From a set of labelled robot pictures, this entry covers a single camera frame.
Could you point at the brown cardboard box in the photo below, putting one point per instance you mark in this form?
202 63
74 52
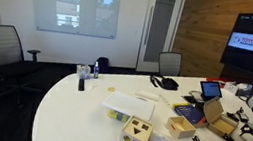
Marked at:
214 112

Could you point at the small open wooden box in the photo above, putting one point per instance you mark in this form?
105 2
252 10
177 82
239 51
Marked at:
182 129

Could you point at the yellow green block box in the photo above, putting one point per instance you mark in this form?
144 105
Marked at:
119 115

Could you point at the clear tissue box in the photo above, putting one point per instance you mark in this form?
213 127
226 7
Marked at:
83 71

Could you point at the white grey device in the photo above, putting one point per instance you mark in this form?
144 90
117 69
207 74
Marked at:
243 88

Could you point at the black tablet on stand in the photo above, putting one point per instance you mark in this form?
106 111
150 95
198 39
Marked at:
211 90

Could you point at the blue book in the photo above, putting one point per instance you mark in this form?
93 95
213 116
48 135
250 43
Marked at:
189 113

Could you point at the red flat object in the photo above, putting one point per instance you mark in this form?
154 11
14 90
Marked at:
214 80

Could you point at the yellow flat pad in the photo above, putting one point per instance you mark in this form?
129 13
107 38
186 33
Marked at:
180 105

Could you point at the white plastic bag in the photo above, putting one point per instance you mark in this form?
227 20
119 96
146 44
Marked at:
160 139

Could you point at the black office chair back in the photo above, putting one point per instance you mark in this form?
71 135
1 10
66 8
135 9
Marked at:
169 64

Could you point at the white rolled sheet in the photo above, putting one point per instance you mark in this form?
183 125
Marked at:
147 95

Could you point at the wooden shape sorter cube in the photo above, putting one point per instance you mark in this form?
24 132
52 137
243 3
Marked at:
134 139

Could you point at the white paper stack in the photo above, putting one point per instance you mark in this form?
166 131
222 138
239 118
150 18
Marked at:
129 104

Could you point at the frosted glass door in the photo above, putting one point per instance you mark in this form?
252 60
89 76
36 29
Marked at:
160 25

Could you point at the yellow round disc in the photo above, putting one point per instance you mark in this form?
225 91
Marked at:
111 88

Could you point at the black backpack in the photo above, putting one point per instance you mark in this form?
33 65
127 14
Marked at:
102 64

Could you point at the blue spray bottle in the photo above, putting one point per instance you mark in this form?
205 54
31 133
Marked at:
96 71

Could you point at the black remote control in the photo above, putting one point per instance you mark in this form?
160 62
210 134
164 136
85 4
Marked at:
81 84

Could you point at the glass whiteboard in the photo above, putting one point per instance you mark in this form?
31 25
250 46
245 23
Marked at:
75 5

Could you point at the black mesh office chair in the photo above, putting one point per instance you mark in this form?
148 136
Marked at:
0 49

